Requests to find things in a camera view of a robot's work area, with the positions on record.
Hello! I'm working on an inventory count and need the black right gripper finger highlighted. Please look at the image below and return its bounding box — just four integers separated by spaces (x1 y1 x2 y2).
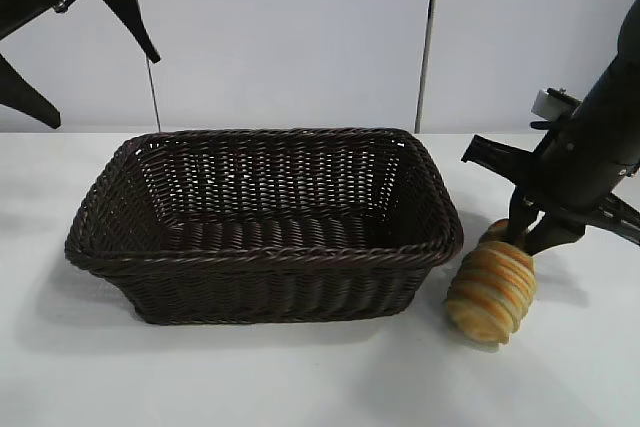
508 195 534 249
524 218 557 256

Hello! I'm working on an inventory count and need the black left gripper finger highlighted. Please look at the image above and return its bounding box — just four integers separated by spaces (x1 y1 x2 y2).
98 0 162 66
0 54 62 132

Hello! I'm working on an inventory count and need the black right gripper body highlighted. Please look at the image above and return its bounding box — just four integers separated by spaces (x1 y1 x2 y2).
462 64 640 248

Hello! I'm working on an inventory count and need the long striped spiral bread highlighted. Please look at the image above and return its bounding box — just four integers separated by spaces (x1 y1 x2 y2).
443 219 539 347

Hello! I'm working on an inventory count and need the dark brown wicker basket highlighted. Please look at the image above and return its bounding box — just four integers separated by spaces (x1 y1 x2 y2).
63 127 465 326

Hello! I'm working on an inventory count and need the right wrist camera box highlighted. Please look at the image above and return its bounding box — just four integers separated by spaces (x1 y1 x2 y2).
531 88 585 132

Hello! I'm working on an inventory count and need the grey vertical wall strip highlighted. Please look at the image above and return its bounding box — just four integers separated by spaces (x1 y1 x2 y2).
413 0 445 133

